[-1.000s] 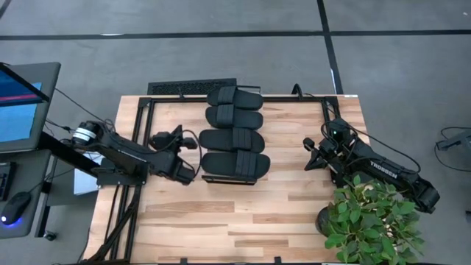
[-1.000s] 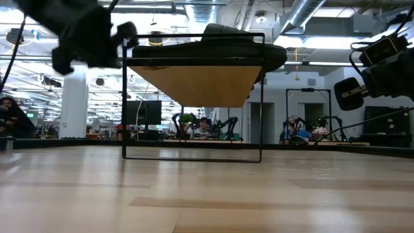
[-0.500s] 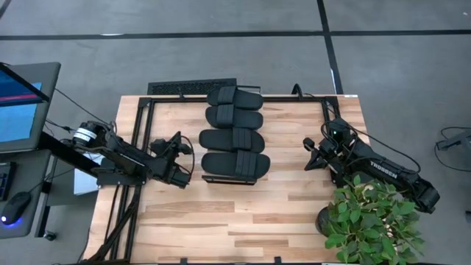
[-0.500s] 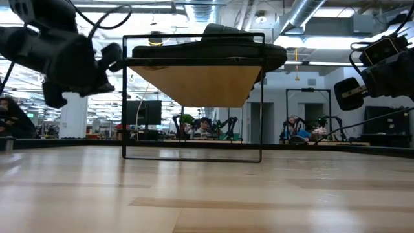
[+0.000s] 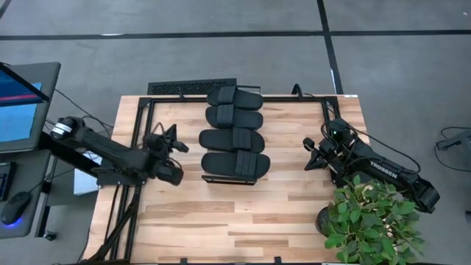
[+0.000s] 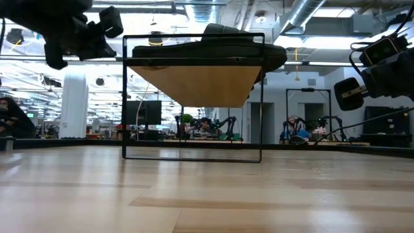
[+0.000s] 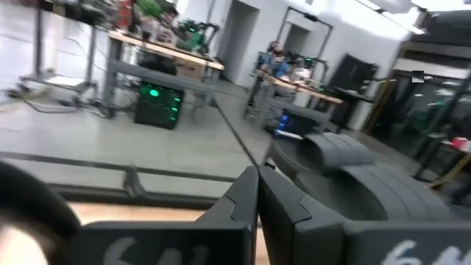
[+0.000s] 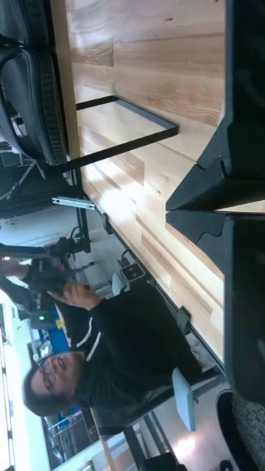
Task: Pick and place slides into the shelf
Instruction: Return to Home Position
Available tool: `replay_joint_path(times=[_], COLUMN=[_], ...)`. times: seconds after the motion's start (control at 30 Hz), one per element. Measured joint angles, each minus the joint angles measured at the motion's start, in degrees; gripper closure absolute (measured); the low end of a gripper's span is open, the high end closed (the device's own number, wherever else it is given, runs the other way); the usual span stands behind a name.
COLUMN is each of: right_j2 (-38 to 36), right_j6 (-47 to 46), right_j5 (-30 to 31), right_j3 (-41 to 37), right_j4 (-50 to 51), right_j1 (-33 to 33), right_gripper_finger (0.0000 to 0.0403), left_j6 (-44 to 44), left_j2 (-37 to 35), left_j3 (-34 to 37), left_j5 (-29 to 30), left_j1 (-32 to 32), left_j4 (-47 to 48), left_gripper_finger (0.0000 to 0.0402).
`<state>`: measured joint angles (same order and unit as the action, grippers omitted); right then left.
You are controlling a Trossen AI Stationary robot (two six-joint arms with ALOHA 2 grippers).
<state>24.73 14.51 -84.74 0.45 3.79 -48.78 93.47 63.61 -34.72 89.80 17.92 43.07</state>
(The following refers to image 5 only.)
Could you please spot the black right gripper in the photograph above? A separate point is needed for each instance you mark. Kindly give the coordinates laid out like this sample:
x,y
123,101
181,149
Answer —
x,y
329,152

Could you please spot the black caster wheel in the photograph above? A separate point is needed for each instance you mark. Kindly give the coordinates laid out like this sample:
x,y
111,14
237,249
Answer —
x,y
49,236

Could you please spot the wooden shelf black metal frame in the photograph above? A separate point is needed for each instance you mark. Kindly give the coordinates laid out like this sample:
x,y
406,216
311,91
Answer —
x,y
228,180

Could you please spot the grey floor stand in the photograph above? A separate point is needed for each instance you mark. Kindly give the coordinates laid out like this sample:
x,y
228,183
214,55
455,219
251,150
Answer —
x,y
456,141

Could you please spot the grey desk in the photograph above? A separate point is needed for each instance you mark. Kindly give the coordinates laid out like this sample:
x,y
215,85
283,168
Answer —
x,y
33,173

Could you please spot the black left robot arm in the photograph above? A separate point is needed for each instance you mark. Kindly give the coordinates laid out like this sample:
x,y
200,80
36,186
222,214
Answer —
x,y
110,151

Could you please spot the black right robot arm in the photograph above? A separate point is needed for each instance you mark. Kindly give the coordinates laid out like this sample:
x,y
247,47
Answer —
x,y
386,171

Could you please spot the computer monitor blue screen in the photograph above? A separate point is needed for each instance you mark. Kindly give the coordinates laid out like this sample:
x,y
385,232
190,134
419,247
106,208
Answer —
x,y
33,121

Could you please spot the potted green leafy plant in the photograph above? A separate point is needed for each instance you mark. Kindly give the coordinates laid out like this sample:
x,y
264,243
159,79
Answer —
x,y
368,221

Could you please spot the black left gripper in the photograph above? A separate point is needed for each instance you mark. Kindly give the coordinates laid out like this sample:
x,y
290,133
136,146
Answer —
x,y
158,144

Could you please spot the black keyboard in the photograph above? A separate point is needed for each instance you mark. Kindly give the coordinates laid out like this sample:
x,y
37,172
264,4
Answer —
x,y
5,180
176,87

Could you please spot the black rubber slide sandal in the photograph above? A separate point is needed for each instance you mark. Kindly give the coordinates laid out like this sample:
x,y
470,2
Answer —
x,y
217,164
246,118
246,99
213,140

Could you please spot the black computer mouse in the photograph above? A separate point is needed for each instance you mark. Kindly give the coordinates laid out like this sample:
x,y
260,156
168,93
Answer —
x,y
16,206

